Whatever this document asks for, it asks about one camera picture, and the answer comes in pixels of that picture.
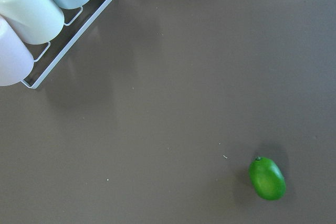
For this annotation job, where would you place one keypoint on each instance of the white plastic cup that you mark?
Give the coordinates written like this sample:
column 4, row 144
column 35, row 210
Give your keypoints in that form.
column 35, row 21

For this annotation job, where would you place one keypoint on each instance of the green lime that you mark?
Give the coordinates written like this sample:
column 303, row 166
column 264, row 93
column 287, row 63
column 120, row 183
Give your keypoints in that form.
column 267, row 179

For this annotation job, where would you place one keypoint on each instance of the pale pink plastic cup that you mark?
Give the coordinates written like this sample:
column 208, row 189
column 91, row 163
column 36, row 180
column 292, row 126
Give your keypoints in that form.
column 16, row 60

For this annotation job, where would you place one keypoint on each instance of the white wire cup rack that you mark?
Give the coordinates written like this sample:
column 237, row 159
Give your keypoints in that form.
column 47, row 55

